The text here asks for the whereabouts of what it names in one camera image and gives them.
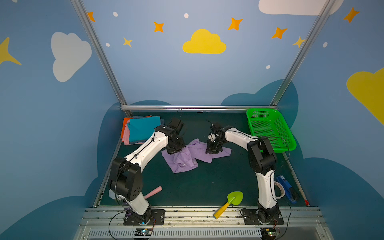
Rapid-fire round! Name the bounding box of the aluminium frame post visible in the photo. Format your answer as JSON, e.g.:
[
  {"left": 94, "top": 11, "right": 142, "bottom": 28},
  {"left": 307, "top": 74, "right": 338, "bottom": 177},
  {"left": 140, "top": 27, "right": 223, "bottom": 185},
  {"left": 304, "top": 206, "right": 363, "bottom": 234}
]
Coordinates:
[
  {"left": 268, "top": 0, "right": 336, "bottom": 109},
  {"left": 71, "top": 0, "right": 132, "bottom": 117}
]

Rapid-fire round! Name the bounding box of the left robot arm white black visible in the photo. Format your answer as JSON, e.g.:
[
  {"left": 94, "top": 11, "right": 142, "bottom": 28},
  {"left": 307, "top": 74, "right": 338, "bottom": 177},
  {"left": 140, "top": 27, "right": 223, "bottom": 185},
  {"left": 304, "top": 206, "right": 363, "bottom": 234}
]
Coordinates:
[{"left": 108, "top": 118, "right": 186, "bottom": 222}]

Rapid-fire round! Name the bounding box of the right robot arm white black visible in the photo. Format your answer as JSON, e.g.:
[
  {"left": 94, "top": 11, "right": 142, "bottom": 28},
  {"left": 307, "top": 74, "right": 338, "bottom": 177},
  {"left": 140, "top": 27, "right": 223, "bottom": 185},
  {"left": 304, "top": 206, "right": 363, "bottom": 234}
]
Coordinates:
[{"left": 206, "top": 123, "right": 281, "bottom": 223}]

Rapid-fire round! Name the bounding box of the right circuit board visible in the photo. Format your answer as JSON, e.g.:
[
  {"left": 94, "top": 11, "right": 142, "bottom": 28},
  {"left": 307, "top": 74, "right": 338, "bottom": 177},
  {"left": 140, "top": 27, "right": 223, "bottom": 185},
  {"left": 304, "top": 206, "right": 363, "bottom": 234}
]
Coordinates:
[{"left": 260, "top": 228, "right": 278, "bottom": 240}]

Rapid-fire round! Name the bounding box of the white tape roll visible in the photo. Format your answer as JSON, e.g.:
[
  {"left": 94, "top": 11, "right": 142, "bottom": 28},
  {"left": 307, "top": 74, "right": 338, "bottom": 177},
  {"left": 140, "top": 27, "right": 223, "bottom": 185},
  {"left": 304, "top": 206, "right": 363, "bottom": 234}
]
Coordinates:
[{"left": 274, "top": 181, "right": 286, "bottom": 200}]

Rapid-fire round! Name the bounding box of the orange folded t shirt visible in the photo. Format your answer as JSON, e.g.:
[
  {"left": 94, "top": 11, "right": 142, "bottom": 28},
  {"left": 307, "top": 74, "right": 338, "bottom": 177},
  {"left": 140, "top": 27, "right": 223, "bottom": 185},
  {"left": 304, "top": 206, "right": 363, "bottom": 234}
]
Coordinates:
[{"left": 121, "top": 116, "right": 152, "bottom": 141}]

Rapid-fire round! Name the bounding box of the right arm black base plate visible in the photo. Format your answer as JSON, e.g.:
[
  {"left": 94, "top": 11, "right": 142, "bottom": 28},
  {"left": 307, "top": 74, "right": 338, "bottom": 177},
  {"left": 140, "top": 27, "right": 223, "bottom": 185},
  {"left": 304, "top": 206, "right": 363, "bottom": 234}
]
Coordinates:
[{"left": 240, "top": 208, "right": 285, "bottom": 225}]

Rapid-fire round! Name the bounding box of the pink folded t shirt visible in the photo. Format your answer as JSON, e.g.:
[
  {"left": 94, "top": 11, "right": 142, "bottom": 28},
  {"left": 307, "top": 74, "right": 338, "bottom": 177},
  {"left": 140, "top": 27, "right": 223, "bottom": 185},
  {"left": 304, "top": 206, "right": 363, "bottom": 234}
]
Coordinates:
[{"left": 123, "top": 122, "right": 151, "bottom": 145}]

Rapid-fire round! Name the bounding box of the aluminium front rail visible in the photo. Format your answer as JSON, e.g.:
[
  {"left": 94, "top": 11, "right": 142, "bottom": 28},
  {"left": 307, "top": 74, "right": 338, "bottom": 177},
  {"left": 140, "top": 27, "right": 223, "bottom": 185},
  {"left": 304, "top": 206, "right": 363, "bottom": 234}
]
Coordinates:
[{"left": 74, "top": 206, "right": 333, "bottom": 240}]

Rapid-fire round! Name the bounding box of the blue stapler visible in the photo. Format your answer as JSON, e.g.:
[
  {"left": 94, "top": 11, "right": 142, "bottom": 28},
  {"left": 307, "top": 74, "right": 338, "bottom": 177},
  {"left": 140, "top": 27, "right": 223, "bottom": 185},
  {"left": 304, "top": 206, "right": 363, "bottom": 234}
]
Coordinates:
[{"left": 277, "top": 175, "right": 300, "bottom": 204}]

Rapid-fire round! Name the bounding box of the circuit board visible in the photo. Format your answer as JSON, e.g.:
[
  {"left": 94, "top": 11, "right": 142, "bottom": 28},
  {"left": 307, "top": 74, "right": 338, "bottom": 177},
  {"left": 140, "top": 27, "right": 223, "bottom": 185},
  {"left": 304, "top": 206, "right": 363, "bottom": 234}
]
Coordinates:
[
  {"left": 260, "top": 228, "right": 278, "bottom": 240},
  {"left": 134, "top": 229, "right": 153, "bottom": 238}
]

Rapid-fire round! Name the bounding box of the aluminium frame left post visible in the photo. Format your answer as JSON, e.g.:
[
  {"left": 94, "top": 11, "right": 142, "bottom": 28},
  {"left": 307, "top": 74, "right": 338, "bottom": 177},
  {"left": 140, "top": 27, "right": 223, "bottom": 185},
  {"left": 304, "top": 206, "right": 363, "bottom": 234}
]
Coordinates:
[{"left": 71, "top": 0, "right": 132, "bottom": 117}]

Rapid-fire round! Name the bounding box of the grey blue folded t shirt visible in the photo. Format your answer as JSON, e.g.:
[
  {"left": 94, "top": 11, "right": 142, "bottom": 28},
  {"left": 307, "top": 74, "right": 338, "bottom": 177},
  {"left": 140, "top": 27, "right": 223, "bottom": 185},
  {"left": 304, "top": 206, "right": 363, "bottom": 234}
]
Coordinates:
[{"left": 131, "top": 115, "right": 166, "bottom": 143}]

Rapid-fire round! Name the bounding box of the purple t shirt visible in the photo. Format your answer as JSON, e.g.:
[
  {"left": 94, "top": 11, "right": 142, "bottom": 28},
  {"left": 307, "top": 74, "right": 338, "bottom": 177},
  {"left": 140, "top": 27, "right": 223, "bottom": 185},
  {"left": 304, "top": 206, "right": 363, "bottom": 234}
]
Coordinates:
[{"left": 162, "top": 139, "right": 232, "bottom": 174}]

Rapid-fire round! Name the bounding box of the teal folded t shirt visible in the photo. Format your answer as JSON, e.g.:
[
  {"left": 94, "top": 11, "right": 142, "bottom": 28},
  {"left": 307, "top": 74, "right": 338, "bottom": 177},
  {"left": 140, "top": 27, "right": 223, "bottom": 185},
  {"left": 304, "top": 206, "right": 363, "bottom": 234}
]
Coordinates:
[{"left": 127, "top": 116, "right": 162, "bottom": 144}]

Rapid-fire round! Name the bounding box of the aluminium frame right post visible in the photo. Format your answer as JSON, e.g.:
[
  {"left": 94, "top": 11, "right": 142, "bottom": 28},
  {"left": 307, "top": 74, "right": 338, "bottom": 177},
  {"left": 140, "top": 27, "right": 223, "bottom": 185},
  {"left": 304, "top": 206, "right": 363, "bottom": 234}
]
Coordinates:
[{"left": 268, "top": 0, "right": 336, "bottom": 109}]

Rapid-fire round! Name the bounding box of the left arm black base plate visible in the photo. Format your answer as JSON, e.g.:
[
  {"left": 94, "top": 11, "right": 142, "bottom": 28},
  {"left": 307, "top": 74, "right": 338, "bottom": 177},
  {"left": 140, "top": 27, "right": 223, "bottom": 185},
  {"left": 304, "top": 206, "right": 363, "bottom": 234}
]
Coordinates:
[{"left": 123, "top": 209, "right": 165, "bottom": 226}]

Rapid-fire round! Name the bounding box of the aluminium frame back bar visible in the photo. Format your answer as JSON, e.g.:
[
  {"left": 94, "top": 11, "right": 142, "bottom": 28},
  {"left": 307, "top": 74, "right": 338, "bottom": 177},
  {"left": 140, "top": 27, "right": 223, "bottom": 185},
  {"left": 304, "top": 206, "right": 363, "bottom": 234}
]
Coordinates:
[{"left": 121, "top": 105, "right": 278, "bottom": 112}]

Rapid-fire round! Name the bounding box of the green plastic perforated basket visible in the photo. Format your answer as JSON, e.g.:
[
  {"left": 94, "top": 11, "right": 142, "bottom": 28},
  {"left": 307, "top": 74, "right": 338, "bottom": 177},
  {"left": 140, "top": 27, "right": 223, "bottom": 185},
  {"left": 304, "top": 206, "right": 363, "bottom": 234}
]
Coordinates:
[{"left": 246, "top": 109, "right": 297, "bottom": 153}]

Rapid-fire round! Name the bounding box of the left circuit board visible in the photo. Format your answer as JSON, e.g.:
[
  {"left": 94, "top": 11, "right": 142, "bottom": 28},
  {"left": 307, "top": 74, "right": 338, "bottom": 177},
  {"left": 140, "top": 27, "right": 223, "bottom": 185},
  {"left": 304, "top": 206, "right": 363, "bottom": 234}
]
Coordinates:
[{"left": 134, "top": 229, "right": 153, "bottom": 238}]

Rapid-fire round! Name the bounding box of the green yellow toy shovel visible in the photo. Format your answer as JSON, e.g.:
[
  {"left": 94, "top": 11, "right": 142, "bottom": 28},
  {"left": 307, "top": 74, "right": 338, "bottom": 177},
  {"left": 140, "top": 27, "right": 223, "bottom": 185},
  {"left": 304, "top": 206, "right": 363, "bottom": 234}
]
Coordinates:
[{"left": 214, "top": 191, "right": 244, "bottom": 220}]

